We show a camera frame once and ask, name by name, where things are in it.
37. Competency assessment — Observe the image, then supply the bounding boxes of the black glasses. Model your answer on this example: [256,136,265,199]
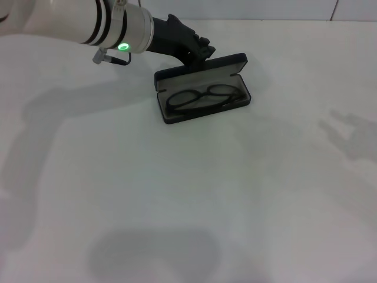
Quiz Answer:
[166,84,244,115]

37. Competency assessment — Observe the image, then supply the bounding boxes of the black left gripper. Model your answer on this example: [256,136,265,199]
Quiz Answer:
[146,13,218,71]

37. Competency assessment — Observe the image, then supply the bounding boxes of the black glasses case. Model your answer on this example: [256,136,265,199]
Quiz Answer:
[154,52,252,125]

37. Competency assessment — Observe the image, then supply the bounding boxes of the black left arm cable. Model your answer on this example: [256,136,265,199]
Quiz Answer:
[92,47,133,66]

